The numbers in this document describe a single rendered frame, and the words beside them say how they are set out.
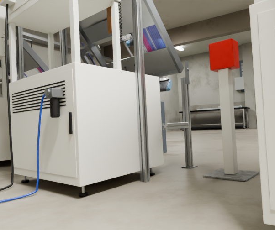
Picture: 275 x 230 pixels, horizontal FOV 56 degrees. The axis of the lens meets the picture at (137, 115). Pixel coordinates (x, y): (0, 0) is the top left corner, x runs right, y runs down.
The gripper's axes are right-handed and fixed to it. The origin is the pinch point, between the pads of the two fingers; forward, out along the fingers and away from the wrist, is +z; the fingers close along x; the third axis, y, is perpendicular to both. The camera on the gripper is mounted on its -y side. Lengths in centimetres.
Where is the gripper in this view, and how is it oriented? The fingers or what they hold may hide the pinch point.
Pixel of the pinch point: (124, 41)
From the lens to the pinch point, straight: 205.4
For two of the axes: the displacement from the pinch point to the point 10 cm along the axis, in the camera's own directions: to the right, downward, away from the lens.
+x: 7.6, -0.6, -6.5
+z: -5.3, 5.2, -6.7
